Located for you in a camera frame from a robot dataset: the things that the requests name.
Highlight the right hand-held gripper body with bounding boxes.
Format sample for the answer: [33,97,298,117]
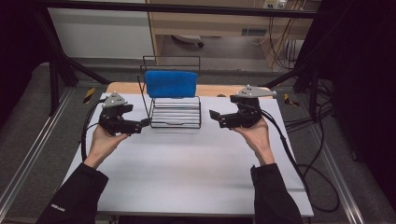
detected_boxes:
[229,84,278,129]

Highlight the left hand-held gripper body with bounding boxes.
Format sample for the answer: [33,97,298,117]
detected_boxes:
[97,91,135,136]

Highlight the black wire rack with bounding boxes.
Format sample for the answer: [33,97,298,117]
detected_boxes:
[136,55,203,130]

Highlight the blue towel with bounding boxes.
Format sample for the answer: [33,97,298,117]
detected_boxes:
[145,70,199,100]

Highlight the person's left hand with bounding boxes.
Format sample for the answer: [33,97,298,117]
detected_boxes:
[83,124,131,171]

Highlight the person's right hand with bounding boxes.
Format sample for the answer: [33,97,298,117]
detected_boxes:
[232,117,276,167]

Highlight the wooden board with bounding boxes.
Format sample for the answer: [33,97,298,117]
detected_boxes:
[106,81,276,99]

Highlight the yellow black floor tape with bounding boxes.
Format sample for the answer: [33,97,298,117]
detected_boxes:
[283,92,301,107]
[82,87,96,105]

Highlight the black metal stand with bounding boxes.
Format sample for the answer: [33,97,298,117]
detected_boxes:
[264,60,322,123]
[31,6,110,117]

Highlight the white chair base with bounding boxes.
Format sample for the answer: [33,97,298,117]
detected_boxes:
[172,34,205,49]

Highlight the white panel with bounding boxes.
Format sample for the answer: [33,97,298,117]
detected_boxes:
[48,7,156,61]

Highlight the wooden desk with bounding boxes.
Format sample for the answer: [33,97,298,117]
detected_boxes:
[146,0,322,68]

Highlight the white power strip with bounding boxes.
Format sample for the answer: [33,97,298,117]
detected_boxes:
[262,0,288,9]

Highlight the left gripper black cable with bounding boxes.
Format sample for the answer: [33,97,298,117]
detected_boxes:
[80,97,108,162]

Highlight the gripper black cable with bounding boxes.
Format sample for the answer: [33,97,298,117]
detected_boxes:
[80,97,108,162]
[261,110,341,214]

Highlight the black floor cables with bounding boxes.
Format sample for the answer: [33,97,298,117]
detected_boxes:
[283,78,336,133]

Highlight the hanging black cables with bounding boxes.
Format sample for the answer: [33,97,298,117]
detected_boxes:
[268,16,305,70]

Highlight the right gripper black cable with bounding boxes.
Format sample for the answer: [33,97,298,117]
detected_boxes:
[261,110,341,214]

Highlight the aluminium floor rail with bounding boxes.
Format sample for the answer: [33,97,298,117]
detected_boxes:
[311,124,366,224]
[0,88,75,213]

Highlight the black metal frame bar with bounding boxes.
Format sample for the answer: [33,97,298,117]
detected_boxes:
[34,0,322,20]

